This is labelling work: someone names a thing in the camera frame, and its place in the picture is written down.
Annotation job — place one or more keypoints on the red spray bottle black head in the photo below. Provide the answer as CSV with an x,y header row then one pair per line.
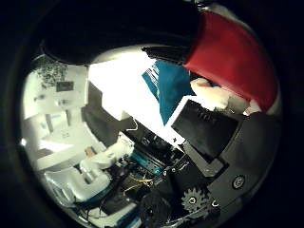
x,y
234,53

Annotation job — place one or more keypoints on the blue white-striped cloth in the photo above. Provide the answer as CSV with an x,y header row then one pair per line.
x,y
171,88

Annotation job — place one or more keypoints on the dark wall sign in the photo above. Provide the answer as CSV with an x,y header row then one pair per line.
x,y
65,86

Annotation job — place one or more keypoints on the white wood-print table cover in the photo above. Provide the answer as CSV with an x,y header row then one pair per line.
x,y
120,82

